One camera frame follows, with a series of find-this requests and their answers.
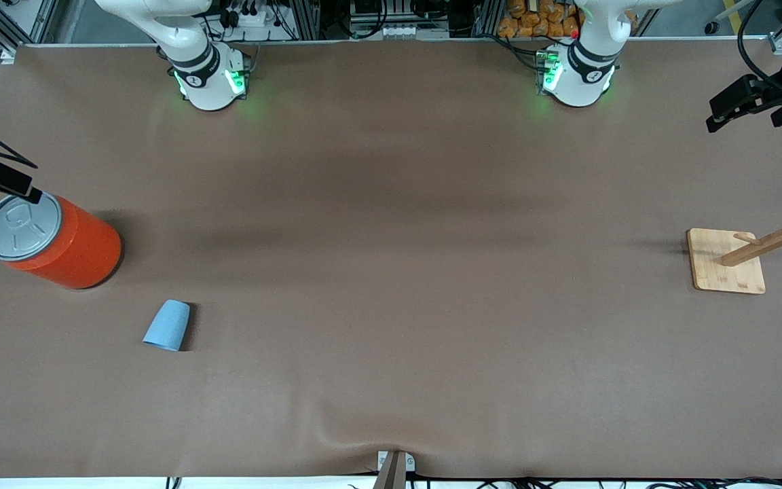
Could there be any white terminal block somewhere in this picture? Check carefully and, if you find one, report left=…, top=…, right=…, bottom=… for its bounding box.
left=369, top=23, right=450, bottom=41

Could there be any orange snack bag pile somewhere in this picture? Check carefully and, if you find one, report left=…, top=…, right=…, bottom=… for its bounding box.
left=498, top=0, right=582, bottom=39

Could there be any white power strip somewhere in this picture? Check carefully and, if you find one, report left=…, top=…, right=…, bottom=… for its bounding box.
left=225, top=10, right=278, bottom=29

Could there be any light blue plastic cup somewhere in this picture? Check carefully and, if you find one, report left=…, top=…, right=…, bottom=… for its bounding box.
left=143, top=299, right=191, bottom=352

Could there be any orange can with grey lid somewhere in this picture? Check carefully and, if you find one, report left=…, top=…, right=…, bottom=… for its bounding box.
left=0, top=190, right=123, bottom=291

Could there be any wooden cup rack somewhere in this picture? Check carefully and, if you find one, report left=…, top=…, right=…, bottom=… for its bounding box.
left=687, top=182, right=782, bottom=295

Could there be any brown table mat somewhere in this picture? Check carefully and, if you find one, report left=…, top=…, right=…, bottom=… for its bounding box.
left=0, top=41, right=782, bottom=479

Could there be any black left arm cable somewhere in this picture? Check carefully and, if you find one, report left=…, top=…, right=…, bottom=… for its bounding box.
left=736, top=0, right=782, bottom=90

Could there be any metal bracket with brown post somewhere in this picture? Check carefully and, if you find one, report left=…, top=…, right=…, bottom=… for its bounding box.
left=373, top=450, right=417, bottom=489

